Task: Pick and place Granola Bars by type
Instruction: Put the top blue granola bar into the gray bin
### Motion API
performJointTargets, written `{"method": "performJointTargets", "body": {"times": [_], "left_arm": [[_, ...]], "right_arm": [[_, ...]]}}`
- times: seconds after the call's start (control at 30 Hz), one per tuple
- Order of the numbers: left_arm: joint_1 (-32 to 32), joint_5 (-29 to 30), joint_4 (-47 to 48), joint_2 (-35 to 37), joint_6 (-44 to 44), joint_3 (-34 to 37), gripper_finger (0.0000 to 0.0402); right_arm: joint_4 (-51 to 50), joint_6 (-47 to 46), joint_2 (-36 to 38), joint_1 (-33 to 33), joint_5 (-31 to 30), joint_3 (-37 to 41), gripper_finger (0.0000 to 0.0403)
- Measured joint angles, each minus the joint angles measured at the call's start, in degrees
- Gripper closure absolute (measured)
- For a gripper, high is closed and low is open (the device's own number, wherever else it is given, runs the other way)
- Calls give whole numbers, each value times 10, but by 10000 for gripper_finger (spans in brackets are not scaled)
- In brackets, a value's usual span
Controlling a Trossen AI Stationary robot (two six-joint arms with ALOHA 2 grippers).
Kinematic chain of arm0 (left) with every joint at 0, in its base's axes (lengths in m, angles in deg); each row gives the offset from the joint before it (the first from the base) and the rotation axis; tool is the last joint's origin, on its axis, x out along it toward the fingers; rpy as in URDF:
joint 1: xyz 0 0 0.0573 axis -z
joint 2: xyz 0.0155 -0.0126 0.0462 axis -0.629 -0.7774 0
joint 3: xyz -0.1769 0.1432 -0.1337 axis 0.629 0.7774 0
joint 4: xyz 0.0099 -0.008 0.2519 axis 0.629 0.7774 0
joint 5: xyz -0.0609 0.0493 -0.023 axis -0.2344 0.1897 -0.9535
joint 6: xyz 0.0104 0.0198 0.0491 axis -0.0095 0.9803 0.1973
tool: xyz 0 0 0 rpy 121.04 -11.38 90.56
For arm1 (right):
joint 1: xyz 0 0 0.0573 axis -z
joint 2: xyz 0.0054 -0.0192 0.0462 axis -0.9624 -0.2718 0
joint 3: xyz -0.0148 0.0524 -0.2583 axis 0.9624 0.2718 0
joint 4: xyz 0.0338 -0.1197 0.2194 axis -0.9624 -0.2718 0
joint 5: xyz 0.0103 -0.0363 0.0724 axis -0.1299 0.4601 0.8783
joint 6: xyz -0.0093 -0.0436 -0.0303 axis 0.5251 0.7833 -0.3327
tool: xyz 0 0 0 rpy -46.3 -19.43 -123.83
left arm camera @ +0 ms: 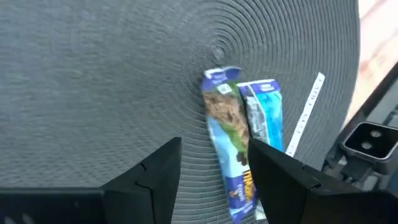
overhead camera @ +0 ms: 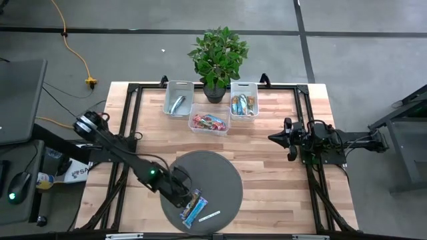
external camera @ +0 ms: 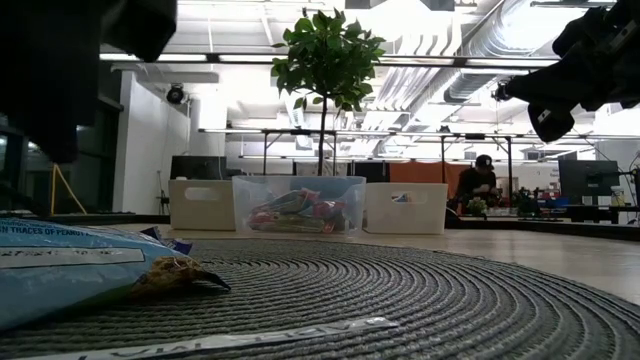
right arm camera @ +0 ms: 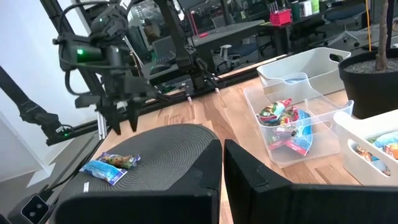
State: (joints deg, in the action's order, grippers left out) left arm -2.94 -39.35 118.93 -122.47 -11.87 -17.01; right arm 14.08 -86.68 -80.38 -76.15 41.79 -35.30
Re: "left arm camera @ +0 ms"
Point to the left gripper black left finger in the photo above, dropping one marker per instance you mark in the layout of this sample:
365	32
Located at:
93	207

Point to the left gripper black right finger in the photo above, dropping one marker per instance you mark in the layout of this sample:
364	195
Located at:
311	205

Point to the light blue granola bar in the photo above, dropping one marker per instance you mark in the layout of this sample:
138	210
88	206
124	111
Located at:
267	109

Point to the dark blue Chewy granola bar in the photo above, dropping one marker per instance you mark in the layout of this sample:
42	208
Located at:
227	109

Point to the white printed label strip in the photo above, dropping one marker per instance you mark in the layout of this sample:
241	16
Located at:
306	115

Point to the round grey woven placemat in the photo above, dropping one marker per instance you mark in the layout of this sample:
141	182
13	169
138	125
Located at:
93	77

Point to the black table-level camera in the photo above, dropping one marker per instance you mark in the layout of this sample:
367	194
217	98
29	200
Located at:
370	140

